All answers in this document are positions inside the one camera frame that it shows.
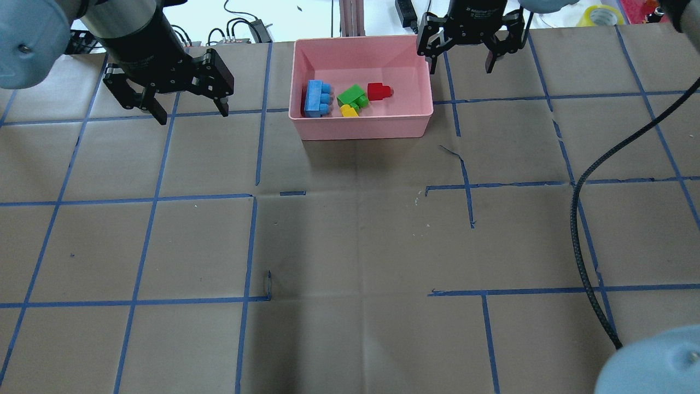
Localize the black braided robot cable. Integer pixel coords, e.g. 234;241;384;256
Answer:
569;77;700;351

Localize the yellow toy block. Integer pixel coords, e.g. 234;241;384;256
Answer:
340;104;359;118

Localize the aluminium frame post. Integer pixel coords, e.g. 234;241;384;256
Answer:
339;0;365;37

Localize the black power adapter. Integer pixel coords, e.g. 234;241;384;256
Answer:
394;0;418;30

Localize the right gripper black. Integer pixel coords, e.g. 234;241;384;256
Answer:
417;1;527;75

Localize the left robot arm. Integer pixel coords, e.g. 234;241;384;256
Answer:
1;1;235;125

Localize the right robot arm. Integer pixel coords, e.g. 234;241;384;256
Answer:
417;1;698;393

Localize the blue toy block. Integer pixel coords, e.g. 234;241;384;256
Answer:
303;79;332;119

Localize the yellow tape roll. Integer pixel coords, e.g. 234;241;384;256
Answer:
576;3;625;27

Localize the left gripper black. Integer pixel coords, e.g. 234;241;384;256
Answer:
103;11;235;125

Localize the pink plastic box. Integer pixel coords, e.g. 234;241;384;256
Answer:
288;35;433;141

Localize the green toy block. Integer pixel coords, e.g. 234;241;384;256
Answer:
336;83;369;109

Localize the red toy block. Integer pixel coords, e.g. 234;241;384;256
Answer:
366;82;394;101

